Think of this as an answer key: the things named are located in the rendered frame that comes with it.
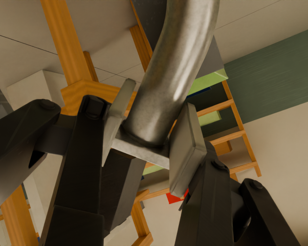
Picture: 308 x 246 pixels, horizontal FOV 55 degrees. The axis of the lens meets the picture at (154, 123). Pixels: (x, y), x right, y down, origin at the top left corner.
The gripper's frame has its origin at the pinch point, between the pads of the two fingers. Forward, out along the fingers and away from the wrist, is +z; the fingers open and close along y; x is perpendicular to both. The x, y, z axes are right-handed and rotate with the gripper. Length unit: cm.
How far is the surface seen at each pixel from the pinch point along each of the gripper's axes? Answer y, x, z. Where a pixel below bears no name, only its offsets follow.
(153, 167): 90, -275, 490
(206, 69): 2.6, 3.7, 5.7
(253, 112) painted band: 228, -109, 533
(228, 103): 162, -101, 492
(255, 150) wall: 259, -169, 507
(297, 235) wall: 382, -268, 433
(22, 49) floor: -102, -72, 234
